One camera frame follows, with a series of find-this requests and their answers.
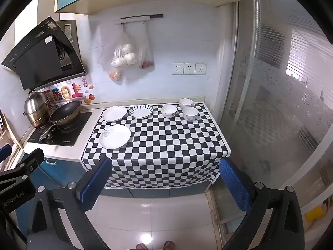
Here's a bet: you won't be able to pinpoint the white plate with grey flower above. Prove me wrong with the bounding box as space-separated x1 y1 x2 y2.
98 125 131 150

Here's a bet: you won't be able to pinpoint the frosted glass sliding door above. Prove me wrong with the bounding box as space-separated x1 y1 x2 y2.
221 0 333 188

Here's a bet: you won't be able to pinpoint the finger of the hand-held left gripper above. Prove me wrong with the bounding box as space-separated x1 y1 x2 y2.
0 148 45 188
0 144 12 163

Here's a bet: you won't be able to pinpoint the dark frying pan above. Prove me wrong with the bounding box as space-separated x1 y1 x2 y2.
39 100 82 141

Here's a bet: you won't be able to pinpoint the blue striped white plate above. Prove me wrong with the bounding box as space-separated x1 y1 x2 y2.
129 104 153 119

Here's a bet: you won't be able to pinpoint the colourful wall stickers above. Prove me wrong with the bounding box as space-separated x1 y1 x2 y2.
43 77 95 105

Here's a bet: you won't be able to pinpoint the wall hook rail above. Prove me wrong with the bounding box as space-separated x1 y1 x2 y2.
114 14 164 25

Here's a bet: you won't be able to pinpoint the white plate with floral rim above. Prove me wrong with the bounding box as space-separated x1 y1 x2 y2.
102 106 128 122

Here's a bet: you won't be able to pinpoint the black white checkered tablecloth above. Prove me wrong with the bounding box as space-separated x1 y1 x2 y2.
81 102 232 189

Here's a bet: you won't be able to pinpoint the black range hood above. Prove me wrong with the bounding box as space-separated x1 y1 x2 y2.
1 16 87 91

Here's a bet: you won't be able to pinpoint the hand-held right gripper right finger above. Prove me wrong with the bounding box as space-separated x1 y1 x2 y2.
219 157 305 250

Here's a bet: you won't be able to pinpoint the plastic bag with red food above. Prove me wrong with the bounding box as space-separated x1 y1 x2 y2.
137 23 155 70

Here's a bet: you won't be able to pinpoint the black induction cooktop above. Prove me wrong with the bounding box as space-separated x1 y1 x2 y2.
27 111 93 147

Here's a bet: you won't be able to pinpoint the plastic bag with orange food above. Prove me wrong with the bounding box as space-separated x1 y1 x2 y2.
97 29 123 82

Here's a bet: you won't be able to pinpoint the steel steamer pot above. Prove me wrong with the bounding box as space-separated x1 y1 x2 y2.
23 90 52 128

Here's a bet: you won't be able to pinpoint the plain white bowl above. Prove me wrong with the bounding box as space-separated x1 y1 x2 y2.
178 98 194 109

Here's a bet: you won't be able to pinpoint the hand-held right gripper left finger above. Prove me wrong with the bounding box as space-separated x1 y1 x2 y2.
26 157 113 250

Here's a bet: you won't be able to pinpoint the plastic bag with white buns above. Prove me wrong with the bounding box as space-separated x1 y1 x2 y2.
111 26 137 67

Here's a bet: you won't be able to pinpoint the white bowl with dark flowers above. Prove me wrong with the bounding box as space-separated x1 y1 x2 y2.
161 105 178 118

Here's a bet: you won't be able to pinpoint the yellow plastic container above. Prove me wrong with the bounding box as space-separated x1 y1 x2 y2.
305 204 329 222

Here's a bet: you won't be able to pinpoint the wooden board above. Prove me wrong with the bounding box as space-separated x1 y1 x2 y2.
0 109 22 150

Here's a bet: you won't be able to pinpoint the white bowl with red flowers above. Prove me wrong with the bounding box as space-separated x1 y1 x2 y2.
182 106 199 122

